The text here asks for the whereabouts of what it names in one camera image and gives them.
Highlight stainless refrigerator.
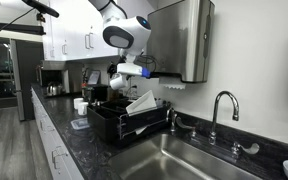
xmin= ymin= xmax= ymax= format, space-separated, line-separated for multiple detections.
xmin=8 ymin=38 xmax=45 ymax=122

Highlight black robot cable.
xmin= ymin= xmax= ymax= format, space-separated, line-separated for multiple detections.
xmin=135 ymin=54 xmax=159 ymax=74

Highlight small framed tablet screen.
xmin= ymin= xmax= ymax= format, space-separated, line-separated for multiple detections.
xmin=85 ymin=68 xmax=102 ymax=86

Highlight black dish rack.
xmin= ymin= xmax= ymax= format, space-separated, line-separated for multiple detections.
xmin=86 ymin=98 xmax=172 ymax=146

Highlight stainless countertop appliance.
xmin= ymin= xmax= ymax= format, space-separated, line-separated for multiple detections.
xmin=37 ymin=59 xmax=72 ymax=98

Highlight white ceramic mug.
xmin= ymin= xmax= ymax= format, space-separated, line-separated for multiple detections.
xmin=77 ymin=101 xmax=89 ymax=117
xmin=73 ymin=97 xmax=84 ymax=110

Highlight black coffee machine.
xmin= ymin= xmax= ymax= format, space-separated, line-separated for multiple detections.
xmin=83 ymin=84 xmax=109 ymax=103

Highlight white base cabinets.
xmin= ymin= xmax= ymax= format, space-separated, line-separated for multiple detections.
xmin=30 ymin=88 xmax=85 ymax=180

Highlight stainless steel sink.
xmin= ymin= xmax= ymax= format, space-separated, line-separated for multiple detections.
xmin=107 ymin=133 xmax=263 ymax=180

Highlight translucent plastic food container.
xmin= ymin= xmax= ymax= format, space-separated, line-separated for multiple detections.
xmin=125 ymin=89 xmax=158 ymax=117

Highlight clear plastic lid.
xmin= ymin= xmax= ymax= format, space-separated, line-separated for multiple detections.
xmin=70 ymin=118 xmax=91 ymax=131

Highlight stainless paper towel dispenser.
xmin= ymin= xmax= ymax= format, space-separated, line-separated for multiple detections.
xmin=145 ymin=0 xmax=216 ymax=84

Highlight white paper towel sheet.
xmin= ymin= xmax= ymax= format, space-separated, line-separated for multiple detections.
xmin=158 ymin=75 xmax=187 ymax=90

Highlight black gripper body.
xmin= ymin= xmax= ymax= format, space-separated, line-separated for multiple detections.
xmin=106 ymin=61 xmax=119 ymax=79

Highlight white wrist camera blue mount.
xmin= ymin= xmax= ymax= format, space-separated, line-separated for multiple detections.
xmin=116 ymin=62 xmax=151 ymax=79

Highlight chrome faucet lever handle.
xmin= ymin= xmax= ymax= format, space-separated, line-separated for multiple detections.
xmin=231 ymin=141 xmax=261 ymax=159
xmin=175 ymin=116 xmax=198 ymax=138

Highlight white plastic cup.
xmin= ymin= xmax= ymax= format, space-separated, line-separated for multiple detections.
xmin=109 ymin=73 xmax=128 ymax=91

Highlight steel kettle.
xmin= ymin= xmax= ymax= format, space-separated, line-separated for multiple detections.
xmin=46 ymin=82 xmax=64 ymax=98

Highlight chrome gooseneck faucet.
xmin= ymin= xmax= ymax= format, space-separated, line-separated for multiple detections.
xmin=207 ymin=90 xmax=241 ymax=146

